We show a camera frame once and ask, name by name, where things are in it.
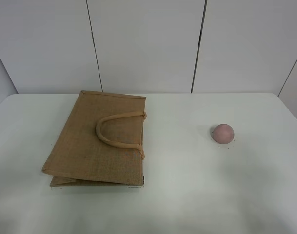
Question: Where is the brown linen bag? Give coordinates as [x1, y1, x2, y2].
[42, 91, 147, 187]

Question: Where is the pink peach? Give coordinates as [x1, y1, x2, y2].
[210, 124, 235, 144]

